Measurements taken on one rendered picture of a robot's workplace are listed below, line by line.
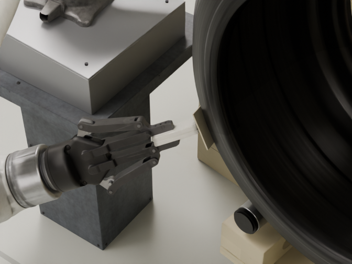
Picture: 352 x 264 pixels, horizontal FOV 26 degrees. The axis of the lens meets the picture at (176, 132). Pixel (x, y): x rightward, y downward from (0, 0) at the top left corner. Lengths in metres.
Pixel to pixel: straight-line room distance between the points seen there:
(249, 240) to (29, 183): 0.35
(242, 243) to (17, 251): 1.21
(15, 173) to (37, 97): 0.64
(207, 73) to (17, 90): 0.86
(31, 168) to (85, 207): 1.03
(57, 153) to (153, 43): 0.73
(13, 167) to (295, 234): 0.43
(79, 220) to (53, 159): 1.11
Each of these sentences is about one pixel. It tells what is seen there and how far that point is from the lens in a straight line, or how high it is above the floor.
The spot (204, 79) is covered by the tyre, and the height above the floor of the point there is 1.14.
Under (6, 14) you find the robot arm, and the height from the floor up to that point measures 1.17.
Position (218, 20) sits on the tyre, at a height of 1.25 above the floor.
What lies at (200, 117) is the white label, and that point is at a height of 1.05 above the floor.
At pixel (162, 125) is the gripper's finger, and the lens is 1.12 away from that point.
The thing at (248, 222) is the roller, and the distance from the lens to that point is 1.17.
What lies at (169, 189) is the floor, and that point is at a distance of 2.43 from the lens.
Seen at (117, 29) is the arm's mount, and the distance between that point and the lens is 1.78.
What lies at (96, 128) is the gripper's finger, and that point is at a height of 1.03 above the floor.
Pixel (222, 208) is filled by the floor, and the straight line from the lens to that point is 2.38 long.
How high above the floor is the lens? 1.81
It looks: 44 degrees down
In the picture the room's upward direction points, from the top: straight up
